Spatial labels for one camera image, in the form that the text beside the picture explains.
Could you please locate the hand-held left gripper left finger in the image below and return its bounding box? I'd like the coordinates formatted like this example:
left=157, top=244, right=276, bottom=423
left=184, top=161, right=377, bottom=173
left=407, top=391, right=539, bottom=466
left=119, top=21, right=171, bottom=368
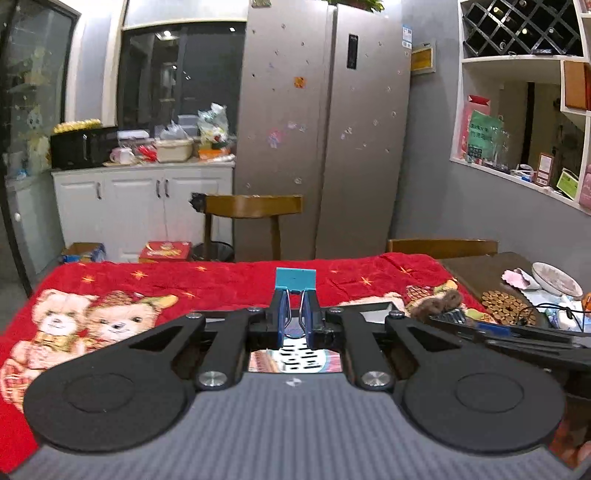
left=122, top=288, right=289, bottom=392

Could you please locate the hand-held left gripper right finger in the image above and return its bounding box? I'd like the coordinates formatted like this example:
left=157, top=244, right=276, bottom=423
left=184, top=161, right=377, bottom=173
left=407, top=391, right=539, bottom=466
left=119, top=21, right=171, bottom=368
left=302, top=288, right=465, bottom=393

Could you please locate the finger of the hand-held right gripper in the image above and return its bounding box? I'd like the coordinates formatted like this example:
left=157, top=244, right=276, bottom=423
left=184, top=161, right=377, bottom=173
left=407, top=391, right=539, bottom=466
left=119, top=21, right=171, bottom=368
left=427, top=312, right=591, bottom=348

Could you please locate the blue binder clip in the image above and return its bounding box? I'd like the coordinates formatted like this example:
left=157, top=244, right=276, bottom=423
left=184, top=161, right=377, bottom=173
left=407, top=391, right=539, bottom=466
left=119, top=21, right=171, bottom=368
left=276, top=268, right=316, bottom=344

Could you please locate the brown plush toy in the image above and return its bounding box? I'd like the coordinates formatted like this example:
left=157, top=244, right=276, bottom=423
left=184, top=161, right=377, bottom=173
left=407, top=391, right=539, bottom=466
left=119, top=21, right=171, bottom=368
left=409, top=290, right=464, bottom=322

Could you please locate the woven round trivet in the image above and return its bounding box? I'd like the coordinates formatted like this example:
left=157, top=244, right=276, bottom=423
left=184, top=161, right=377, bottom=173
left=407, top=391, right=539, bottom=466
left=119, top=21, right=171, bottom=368
left=479, top=289, right=537, bottom=326

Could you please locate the pink tissue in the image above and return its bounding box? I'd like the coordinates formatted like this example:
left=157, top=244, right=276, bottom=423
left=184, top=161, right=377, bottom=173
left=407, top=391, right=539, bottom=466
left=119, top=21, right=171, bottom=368
left=502, top=268, right=539, bottom=291

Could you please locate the white bowl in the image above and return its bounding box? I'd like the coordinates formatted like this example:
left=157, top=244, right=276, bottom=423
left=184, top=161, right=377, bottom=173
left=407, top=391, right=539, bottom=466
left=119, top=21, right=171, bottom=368
left=530, top=261, right=584, bottom=297

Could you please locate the wooden chair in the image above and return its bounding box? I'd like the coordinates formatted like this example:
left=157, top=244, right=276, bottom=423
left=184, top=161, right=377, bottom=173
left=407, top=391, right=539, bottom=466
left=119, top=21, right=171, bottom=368
left=191, top=192, right=304, bottom=262
left=387, top=237, right=499, bottom=259

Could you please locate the black trash bin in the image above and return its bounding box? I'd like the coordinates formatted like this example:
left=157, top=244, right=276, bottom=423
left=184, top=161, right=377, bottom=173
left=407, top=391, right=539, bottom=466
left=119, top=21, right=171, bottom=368
left=191, top=241, right=235, bottom=263

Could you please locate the red gift box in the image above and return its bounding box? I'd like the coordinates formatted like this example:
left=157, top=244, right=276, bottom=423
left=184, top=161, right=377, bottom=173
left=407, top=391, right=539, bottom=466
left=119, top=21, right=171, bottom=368
left=139, top=240, right=193, bottom=263

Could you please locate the red bear printed blanket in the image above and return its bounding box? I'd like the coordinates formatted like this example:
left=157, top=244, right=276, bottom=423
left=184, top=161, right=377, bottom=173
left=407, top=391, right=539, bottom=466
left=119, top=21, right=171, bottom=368
left=0, top=252, right=490, bottom=472

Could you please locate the green table sign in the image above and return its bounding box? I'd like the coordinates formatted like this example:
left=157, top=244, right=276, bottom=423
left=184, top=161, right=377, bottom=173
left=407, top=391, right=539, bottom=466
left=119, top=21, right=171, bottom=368
left=556, top=168, right=582, bottom=199

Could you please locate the small framed card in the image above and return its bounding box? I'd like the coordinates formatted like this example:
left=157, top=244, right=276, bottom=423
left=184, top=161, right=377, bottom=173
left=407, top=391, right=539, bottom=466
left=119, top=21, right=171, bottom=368
left=536, top=152, right=554, bottom=186

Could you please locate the silver double-door fridge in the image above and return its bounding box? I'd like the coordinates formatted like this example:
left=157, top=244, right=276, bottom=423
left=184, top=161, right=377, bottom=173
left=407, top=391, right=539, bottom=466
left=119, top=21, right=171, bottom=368
left=233, top=0, right=413, bottom=262

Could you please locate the white kitchen cabinet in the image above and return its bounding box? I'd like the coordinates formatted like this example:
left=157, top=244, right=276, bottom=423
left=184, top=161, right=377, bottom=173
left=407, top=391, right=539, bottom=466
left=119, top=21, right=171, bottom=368
left=52, top=165, right=235, bottom=264

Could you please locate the green paper bag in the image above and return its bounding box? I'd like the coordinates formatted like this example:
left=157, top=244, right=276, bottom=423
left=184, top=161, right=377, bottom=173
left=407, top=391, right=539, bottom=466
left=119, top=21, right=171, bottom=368
left=466, top=110, right=504, bottom=165

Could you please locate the red paper bag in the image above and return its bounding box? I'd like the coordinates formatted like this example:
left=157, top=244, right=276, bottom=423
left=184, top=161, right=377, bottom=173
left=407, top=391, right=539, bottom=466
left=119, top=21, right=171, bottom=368
left=459, top=95, right=491, bottom=160

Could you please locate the beige plastic basin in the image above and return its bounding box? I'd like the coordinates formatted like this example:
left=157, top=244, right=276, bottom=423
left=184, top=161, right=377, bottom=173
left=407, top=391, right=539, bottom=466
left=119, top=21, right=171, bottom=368
left=154, top=138, right=195, bottom=164

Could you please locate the clear bag of groceries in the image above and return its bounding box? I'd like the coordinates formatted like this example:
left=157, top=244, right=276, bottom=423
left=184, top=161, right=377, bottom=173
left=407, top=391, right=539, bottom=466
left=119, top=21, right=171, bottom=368
left=197, top=103, right=230, bottom=149

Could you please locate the blue cardboard carton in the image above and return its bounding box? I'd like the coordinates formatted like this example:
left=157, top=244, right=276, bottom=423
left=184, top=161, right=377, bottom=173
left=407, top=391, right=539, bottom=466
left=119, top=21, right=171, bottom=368
left=60, top=242, right=107, bottom=264

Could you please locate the grey plastic bag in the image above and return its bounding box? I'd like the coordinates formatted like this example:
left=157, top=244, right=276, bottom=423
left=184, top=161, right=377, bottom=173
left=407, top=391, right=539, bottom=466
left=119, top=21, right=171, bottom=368
left=159, top=120, right=190, bottom=142

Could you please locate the dark kitchen window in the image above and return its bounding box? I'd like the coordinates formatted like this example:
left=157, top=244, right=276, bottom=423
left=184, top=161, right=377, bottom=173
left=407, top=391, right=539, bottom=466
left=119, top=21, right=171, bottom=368
left=117, top=21, right=246, bottom=140

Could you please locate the black microwave oven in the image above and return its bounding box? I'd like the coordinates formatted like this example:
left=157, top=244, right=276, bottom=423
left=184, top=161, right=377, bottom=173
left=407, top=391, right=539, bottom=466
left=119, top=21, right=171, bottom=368
left=50, top=127, right=119, bottom=169

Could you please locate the row of gold chocolates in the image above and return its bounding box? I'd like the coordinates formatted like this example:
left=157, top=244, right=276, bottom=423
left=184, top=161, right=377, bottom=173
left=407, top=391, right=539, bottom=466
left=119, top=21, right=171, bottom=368
left=52, top=119, right=103, bottom=134

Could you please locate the black wine rack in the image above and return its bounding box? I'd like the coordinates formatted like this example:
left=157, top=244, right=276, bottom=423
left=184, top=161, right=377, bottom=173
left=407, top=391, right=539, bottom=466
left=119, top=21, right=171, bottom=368
left=463, top=0, right=583, bottom=55

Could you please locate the glass door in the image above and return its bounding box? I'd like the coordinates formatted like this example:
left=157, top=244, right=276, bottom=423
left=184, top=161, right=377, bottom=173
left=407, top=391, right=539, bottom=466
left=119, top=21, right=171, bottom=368
left=0, top=0, right=81, bottom=296

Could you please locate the green potted plant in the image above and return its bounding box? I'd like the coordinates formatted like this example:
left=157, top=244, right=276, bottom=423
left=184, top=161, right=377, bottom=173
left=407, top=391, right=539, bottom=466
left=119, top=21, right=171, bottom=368
left=330, top=0, right=385, bottom=13

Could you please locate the black cable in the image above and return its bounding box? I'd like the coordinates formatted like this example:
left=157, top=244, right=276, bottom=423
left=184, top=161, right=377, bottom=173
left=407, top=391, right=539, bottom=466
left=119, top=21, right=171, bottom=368
left=516, top=301, right=588, bottom=331

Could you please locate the white wall shelf unit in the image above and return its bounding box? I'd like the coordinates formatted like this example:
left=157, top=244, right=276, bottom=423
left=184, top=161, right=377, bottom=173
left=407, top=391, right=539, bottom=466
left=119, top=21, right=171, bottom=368
left=450, top=0, right=591, bottom=216

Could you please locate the yellow wall box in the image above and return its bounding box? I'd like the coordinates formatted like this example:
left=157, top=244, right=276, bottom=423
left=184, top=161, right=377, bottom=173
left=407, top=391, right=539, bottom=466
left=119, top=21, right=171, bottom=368
left=410, top=40, right=437, bottom=75

